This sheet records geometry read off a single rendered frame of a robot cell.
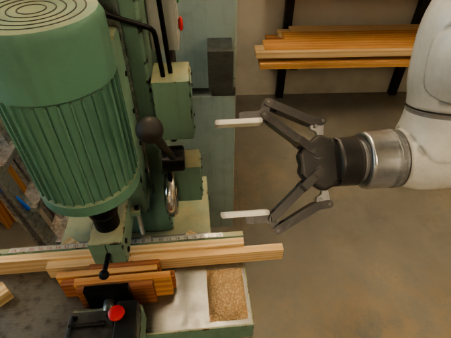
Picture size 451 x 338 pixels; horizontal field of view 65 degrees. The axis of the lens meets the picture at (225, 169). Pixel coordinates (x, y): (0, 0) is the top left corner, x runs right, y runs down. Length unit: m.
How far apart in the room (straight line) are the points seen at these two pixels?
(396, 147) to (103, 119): 0.42
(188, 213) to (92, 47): 0.73
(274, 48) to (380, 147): 2.06
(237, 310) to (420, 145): 0.50
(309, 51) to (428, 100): 2.06
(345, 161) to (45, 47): 0.41
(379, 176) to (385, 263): 1.61
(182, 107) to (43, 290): 0.53
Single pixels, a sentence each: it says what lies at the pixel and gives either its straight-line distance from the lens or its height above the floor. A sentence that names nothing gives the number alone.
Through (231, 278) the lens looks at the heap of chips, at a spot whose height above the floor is 0.92.
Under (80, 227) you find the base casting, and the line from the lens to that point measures 1.18.
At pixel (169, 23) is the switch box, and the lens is 0.81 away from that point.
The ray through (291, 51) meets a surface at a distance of 2.57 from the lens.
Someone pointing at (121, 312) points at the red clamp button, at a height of 1.02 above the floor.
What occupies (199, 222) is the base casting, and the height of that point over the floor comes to 0.80.
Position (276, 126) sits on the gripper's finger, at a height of 1.35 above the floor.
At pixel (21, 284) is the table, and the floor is 0.90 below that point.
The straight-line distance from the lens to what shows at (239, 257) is 0.89.
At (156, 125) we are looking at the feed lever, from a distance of 0.45.
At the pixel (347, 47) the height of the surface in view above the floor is 0.62.
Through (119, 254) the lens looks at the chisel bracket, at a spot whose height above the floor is 1.03.
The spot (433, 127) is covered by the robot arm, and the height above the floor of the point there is 1.37.
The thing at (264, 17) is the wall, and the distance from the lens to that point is 2.95.
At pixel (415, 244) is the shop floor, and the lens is 2.30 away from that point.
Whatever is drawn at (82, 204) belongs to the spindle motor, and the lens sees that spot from 0.62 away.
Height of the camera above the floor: 1.66
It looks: 43 degrees down
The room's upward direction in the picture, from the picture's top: straight up
